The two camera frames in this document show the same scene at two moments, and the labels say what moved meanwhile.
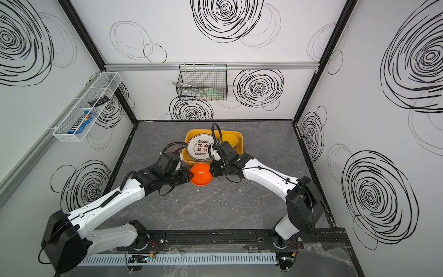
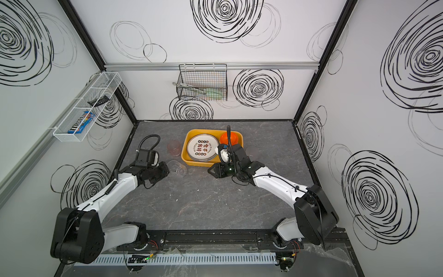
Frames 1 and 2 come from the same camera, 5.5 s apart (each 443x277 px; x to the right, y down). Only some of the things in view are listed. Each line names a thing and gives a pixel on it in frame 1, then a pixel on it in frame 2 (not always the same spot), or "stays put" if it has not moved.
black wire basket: (202, 82) stays put
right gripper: (216, 168) stays put
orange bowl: (202, 176) → (224, 138)
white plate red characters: (198, 148) stays put
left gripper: (185, 175) → (161, 169)
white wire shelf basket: (72, 127) stays put
